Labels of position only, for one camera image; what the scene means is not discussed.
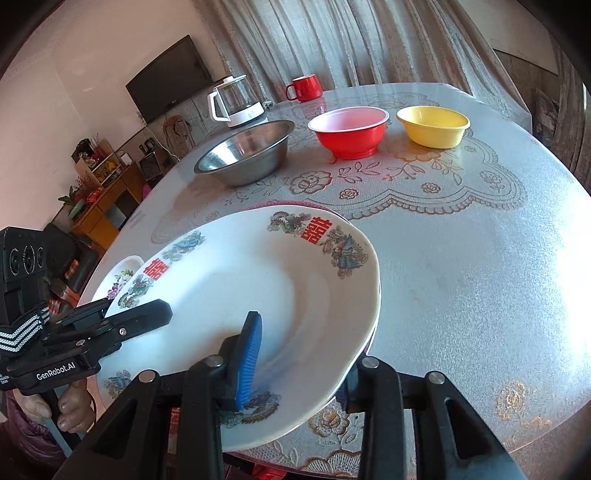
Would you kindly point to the grey patterned curtain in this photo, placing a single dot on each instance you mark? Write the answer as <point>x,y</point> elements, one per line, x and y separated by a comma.
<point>346,41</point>

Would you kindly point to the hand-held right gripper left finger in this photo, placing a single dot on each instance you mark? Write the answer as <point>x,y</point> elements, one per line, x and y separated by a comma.
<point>249,360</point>

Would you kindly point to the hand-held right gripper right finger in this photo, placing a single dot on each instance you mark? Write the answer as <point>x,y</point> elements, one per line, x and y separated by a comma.
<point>383,392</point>

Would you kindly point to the yellow plastic bowl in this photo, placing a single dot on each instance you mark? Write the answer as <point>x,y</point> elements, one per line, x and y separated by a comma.
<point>434,131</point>

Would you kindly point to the black flat television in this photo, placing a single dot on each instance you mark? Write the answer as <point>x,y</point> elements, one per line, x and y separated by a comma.
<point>168,78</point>

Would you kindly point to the small black appliance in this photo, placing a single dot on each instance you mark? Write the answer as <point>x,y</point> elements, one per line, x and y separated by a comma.
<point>150,167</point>

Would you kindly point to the person's left hand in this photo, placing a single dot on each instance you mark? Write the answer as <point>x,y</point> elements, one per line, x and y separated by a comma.
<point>74,406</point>

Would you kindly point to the red plastic bowl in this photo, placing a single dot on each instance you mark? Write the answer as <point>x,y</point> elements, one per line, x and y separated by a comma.
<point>351,138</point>

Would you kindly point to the stainless steel bowl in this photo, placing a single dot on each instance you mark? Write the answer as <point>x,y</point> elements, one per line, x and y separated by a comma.
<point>244,152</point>

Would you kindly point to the dark leather sofa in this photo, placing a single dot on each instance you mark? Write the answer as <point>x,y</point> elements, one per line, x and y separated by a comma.
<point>64,254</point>

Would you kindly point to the white glass electric kettle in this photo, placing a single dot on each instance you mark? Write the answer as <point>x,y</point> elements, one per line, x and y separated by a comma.
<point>238,104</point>

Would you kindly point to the large white phoenix print plate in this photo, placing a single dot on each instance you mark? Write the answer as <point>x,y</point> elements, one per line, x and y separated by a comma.
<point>258,286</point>

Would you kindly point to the red mug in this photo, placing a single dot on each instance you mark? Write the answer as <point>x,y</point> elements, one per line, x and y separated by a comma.
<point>307,88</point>

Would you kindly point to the lace flower tablecloth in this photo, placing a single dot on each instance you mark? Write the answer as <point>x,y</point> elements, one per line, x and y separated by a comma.
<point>461,258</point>

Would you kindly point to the wooden cabinet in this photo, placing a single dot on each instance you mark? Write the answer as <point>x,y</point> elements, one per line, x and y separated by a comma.
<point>106,203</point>

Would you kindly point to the small white floral plate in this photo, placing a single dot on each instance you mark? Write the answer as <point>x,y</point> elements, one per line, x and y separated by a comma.
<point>117,281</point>

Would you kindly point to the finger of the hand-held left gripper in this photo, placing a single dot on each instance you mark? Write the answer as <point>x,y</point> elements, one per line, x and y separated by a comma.
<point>138,316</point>
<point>85,314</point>

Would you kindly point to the grey window curtain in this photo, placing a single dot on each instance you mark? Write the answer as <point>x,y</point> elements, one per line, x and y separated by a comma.
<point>570,115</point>

